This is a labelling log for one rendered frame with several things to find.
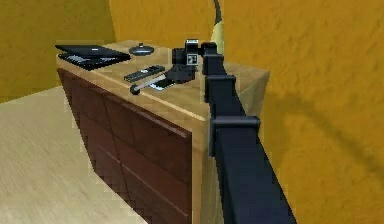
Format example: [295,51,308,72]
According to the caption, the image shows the wooden chest, dark brown drawers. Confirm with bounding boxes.
[55,39,271,224]

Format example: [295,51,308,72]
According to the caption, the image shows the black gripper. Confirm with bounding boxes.
[129,47,197,96]

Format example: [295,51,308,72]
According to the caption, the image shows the black and white radiophone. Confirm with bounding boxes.
[150,78,176,92]

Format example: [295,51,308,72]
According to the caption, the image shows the dark grey round knobbed disc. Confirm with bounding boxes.
[128,42,156,57]

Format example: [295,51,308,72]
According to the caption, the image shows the black remote control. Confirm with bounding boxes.
[123,64,167,84]

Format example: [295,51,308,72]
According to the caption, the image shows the black laptop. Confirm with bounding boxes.
[54,44,132,72]

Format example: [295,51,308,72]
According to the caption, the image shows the pale lamp with black pole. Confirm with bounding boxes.
[209,0,225,55]

